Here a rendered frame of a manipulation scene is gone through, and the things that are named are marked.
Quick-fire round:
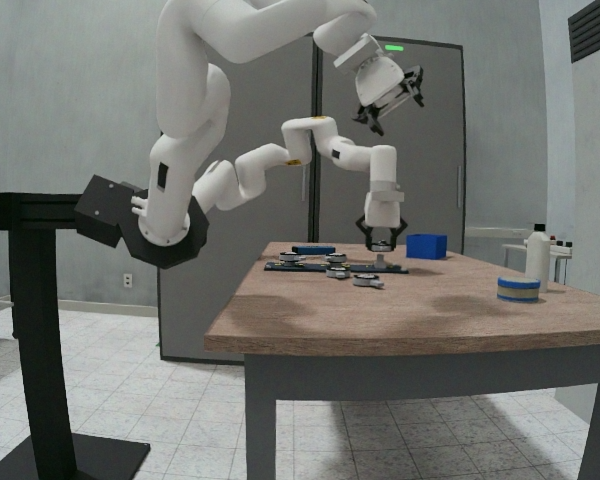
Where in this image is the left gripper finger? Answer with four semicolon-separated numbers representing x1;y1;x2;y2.
355;214;374;251
390;216;408;251

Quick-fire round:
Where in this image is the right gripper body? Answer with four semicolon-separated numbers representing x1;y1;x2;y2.
356;57;411;118

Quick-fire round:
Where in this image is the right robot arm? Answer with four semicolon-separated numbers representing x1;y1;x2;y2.
131;0;394;246

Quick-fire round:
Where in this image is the blue box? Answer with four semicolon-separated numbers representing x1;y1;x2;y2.
406;234;447;260

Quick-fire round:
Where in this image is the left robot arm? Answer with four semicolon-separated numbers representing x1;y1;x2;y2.
192;117;404;214

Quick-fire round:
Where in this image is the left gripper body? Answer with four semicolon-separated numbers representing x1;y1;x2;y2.
364;191;400;228

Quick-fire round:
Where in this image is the white plastic bottle with black cap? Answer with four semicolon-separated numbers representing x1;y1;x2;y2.
525;224;551;293

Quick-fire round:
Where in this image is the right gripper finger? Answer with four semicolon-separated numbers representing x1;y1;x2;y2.
398;66;424;108
350;102;384;136

